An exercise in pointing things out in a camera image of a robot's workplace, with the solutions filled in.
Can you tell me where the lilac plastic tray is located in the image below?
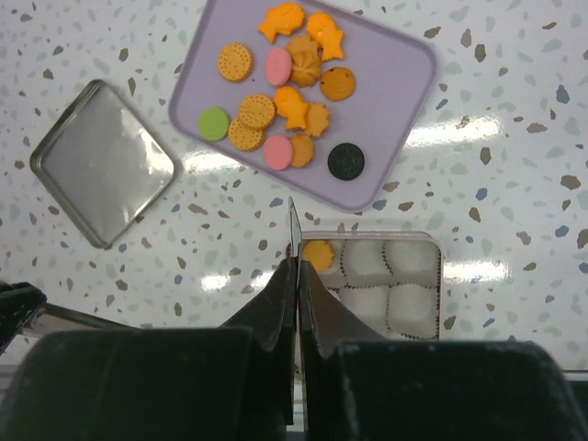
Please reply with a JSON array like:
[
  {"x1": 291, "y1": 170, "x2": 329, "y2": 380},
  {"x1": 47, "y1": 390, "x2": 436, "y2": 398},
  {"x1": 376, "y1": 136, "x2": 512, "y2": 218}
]
[{"x1": 169, "y1": 1, "x2": 437, "y2": 212}]

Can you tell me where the pink round cookie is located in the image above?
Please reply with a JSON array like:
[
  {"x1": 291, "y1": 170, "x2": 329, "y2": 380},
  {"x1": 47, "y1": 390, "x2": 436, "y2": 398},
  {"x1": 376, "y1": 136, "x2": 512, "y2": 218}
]
[
  {"x1": 265, "y1": 47, "x2": 292, "y2": 86},
  {"x1": 263, "y1": 135, "x2": 294, "y2": 171}
]

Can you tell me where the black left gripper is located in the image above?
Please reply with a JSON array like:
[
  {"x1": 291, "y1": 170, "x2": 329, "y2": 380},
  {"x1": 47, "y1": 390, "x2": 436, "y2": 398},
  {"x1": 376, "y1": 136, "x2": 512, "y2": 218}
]
[{"x1": 0, "y1": 281, "x2": 131, "y2": 353}]

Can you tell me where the pink round cookie lower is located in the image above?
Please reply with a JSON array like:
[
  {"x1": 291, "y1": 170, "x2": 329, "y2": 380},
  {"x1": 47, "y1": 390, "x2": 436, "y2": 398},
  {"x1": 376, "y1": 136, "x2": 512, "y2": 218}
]
[{"x1": 263, "y1": 135, "x2": 294, "y2": 171}]

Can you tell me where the orange round cookie top left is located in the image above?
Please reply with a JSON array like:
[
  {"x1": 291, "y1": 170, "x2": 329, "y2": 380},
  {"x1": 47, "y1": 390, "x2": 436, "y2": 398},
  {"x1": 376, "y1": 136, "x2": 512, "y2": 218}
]
[{"x1": 217, "y1": 42, "x2": 254, "y2": 83}]

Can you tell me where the orange flower cookie on tray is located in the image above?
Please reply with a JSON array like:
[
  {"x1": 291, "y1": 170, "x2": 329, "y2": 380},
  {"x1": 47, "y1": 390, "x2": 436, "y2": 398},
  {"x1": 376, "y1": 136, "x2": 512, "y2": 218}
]
[{"x1": 304, "y1": 103, "x2": 330, "y2": 138}]

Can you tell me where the orange plain cookie bottom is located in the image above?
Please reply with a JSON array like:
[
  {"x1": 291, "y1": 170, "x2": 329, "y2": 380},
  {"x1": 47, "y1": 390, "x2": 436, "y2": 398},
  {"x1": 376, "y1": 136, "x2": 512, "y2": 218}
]
[{"x1": 290, "y1": 134, "x2": 314, "y2": 168}]

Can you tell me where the orange round cookie middle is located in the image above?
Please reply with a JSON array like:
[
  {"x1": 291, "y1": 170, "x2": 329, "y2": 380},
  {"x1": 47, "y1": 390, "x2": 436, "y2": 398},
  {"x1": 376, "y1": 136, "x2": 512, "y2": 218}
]
[{"x1": 238, "y1": 94, "x2": 277, "y2": 130}]

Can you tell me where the pink round cookie upper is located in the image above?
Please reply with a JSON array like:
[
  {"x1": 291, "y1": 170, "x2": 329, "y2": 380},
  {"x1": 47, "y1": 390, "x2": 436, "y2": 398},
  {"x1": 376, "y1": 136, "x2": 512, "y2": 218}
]
[{"x1": 265, "y1": 47, "x2": 292, "y2": 86}]

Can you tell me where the green round cookie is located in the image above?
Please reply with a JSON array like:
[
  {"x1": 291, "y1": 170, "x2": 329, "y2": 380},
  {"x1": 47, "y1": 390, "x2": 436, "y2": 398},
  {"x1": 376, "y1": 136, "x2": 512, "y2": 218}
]
[{"x1": 198, "y1": 107, "x2": 231, "y2": 141}]

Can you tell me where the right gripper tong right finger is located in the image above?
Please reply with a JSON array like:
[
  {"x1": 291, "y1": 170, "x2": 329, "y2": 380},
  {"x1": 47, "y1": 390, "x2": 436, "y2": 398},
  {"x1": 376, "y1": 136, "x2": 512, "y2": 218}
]
[{"x1": 298, "y1": 261, "x2": 385, "y2": 440}]

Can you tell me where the orange round cookie lower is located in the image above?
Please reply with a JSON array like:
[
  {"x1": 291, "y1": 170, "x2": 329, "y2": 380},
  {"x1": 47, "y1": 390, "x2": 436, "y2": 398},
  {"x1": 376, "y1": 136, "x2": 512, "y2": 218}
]
[{"x1": 228, "y1": 118, "x2": 266, "y2": 152}]

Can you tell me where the orange flower cookie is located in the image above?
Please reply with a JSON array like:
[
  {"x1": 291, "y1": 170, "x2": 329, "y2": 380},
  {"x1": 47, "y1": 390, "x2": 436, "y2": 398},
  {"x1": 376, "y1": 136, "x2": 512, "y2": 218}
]
[
  {"x1": 302, "y1": 240, "x2": 335, "y2": 273},
  {"x1": 304, "y1": 103, "x2": 330, "y2": 138}
]

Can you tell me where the silver tin lid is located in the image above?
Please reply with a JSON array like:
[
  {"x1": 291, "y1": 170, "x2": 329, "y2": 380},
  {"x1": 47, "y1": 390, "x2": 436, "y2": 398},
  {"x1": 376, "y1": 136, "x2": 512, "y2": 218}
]
[{"x1": 29, "y1": 79, "x2": 177, "y2": 249}]

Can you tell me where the black sandwich cookie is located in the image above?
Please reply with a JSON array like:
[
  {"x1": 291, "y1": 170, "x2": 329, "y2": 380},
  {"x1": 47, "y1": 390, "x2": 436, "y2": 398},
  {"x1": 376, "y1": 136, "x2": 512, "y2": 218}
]
[{"x1": 327, "y1": 142, "x2": 366, "y2": 181}]

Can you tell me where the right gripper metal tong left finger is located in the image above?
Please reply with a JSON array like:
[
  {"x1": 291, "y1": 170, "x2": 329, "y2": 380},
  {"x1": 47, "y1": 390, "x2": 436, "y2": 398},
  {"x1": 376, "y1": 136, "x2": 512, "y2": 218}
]
[{"x1": 215, "y1": 257, "x2": 297, "y2": 425}]

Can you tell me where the orange fish cookie middle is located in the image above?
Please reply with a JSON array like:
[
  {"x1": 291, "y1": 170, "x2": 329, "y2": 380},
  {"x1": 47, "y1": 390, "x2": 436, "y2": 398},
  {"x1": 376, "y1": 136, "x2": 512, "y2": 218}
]
[{"x1": 274, "y1": 86, "x2": 310, "y2": 130}]

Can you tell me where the orange fish cookie top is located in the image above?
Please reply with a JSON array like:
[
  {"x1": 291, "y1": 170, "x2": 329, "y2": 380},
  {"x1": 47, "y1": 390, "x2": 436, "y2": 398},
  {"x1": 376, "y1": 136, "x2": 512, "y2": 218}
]
[{"x1": 257, "y1": 2, "x2": 305, "y2": 43}]

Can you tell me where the orange round cookie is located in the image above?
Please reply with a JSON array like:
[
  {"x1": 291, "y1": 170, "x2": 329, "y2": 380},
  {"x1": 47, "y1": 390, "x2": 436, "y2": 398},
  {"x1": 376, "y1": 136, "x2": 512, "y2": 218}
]
[
  {"x1": 217, "y1": 42, "x2": 254, "y2": 83},
  {"x1": 238, "y1": 94, "x2": 277, "y2": 130},
  {"x1": 228, "y1": 118, "x2": 266, "y2": 152}
]

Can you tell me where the orange fish cookie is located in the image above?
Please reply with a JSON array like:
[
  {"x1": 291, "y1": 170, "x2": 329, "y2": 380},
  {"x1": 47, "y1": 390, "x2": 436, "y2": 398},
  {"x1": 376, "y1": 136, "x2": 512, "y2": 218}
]
[
  {"x1": 257, "y1": 2, "x2": 305, "y2": 43},
  {"x1": 306, "y1": 12, "x2": 345, "y2": 62},
  {"x1": 274, "y1": 86, "x2": 310, "y2": 130}
]

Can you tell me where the brown chip cookie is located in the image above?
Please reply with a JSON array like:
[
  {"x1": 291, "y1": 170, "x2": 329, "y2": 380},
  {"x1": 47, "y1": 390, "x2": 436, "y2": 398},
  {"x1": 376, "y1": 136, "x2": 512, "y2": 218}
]
[{"x1": 320, "y1": 66, "x2": 356, "y2": 101}]

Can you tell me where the square cookie tin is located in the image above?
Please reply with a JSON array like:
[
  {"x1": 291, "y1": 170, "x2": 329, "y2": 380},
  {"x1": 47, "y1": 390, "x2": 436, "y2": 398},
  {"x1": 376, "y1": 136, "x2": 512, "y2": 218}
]
[{"x1": 300, "y1": 232, "x2": 443, "y2": 341}]

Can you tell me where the orange fish cookie right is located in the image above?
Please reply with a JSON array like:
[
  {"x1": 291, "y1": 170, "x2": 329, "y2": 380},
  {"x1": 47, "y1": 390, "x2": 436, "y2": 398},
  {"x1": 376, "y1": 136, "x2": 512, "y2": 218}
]
[{"x1": 306, "y1": 12, "x2": 345, "y2": 62}]

